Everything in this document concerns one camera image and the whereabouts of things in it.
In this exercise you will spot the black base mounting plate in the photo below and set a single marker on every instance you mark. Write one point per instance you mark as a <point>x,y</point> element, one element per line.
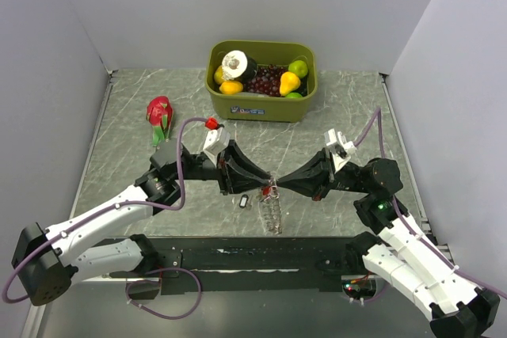
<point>257,263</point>

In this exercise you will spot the green lime toy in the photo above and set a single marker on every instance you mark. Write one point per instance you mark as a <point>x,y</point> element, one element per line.
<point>299,68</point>

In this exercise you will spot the red dragon fruit toy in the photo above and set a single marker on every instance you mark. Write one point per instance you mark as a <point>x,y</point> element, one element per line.
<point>159,115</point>

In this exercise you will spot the large silver toothed keyring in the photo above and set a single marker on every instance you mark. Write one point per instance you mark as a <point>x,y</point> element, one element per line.
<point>271,210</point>

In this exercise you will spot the red tag key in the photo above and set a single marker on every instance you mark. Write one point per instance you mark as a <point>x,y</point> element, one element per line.
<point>270,191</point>

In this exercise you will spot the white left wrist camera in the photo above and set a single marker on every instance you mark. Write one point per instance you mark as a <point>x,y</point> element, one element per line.
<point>216,141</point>

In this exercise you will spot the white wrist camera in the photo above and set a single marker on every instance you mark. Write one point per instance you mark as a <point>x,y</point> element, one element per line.
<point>216,141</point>
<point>341,149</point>

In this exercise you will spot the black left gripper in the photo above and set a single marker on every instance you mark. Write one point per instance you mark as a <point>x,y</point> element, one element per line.
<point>236,173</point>

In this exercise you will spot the orange yellow mango toy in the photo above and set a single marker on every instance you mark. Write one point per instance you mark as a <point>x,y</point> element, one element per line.
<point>231,87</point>

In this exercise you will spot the yellow pear toy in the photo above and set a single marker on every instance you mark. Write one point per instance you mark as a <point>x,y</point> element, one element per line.
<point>289,82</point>

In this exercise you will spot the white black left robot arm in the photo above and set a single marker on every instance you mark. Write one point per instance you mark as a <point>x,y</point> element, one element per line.
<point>48,261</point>

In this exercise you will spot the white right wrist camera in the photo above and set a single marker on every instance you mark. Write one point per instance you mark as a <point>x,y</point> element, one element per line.
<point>341,149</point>

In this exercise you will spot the dark red grape bunch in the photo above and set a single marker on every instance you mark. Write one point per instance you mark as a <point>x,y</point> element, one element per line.
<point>266,81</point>

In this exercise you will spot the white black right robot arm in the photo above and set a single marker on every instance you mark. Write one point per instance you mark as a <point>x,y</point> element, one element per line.
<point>395,248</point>

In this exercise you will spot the yellow lemon toy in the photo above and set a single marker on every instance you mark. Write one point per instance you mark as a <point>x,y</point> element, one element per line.
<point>218,76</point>

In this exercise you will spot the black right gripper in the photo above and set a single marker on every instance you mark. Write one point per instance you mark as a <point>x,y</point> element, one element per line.
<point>314,178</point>

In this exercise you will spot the olive green plastic bin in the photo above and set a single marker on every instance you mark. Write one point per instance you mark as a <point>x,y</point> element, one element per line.
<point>254,107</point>

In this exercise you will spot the white black cylinder roll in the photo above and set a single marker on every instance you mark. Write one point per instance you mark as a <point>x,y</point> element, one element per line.
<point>238,66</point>

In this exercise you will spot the green fruit toy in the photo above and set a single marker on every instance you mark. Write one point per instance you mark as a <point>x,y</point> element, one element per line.
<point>294,95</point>

